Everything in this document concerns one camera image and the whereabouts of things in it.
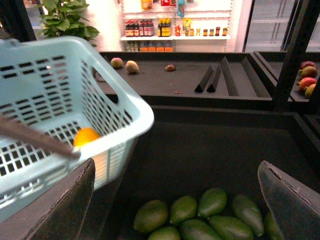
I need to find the white shelf with bottles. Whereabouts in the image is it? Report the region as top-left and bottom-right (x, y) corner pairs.
(117, 0), (233, 52)

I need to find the yellow mango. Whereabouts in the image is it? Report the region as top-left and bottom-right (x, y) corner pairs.
(73, 127), (101, 148)

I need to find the glass door refrigerator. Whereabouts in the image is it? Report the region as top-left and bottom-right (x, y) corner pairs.
(242, 0), (320, 53)

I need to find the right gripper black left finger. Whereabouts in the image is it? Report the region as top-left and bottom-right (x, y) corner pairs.
(0, 158), (96, 240)

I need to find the potted green plant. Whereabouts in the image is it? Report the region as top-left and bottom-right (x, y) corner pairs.
(37, 0), (100, 42)

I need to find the light blue plastic basket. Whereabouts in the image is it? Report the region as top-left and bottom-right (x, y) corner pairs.
(0, 37), (154, 221)

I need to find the black shelf post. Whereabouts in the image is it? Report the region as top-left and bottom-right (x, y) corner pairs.
(271, 0), (320, 112)

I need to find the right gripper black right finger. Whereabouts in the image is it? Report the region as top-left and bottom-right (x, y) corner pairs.
(257, 161), (320, 240)

